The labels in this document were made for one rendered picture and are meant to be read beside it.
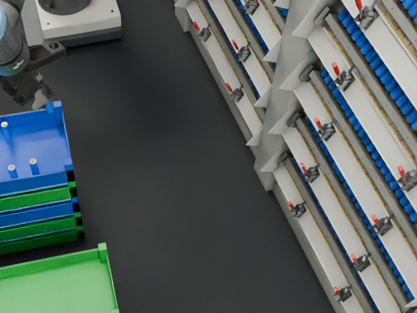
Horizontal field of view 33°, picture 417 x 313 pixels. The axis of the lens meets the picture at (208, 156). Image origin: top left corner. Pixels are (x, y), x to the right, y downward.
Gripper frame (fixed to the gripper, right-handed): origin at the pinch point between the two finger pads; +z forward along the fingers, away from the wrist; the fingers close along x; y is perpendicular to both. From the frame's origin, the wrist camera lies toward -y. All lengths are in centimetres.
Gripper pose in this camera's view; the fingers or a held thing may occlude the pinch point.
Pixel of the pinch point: (48, 95)
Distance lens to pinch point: 182.0
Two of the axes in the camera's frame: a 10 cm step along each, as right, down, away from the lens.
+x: 7.0, 6.2, -3.5
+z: 1.2, 3.8, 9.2
